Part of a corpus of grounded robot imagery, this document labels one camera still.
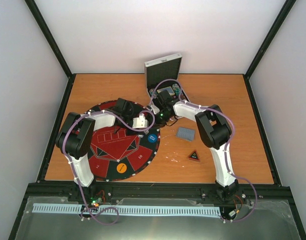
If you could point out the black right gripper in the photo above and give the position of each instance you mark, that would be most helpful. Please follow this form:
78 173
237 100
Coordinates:
157 124

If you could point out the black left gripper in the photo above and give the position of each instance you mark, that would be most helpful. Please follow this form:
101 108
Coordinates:
133 133

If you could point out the blue small blind button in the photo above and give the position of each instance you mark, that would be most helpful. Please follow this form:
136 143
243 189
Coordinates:
152 138

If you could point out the poker chip row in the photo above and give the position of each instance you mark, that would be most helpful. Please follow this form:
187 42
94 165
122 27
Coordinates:
176 89
152 93

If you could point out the grey card deck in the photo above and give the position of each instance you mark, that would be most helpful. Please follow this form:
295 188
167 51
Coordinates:
186 134

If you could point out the orange big blind button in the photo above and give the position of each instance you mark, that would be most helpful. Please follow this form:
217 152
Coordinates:
121 168

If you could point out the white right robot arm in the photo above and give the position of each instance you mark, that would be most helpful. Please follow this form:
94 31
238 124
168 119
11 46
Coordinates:
214 130

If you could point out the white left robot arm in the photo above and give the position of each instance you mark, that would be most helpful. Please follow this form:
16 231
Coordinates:
75 136

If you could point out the boxed card deck in case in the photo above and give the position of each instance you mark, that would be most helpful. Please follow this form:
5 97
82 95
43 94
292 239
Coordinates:
168 89

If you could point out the round red black poker mat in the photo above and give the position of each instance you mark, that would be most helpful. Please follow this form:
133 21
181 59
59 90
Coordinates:
110 146

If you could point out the aluminium poker chip case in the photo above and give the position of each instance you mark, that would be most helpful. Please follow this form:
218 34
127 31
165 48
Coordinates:
163 72

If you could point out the red black triangular button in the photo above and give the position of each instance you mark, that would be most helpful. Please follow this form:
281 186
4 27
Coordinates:
194 156

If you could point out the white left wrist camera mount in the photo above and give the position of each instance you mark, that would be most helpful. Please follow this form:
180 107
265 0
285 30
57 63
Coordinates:
140 121

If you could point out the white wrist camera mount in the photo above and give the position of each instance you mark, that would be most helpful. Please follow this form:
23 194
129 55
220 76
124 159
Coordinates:
140 121
154 109

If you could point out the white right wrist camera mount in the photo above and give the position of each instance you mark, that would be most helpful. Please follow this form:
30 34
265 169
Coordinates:
154 109

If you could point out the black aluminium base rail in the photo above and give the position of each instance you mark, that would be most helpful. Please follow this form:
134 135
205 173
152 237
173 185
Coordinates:
202 193

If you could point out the light blue cable duct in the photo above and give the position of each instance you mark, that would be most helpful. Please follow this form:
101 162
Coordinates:
133 210

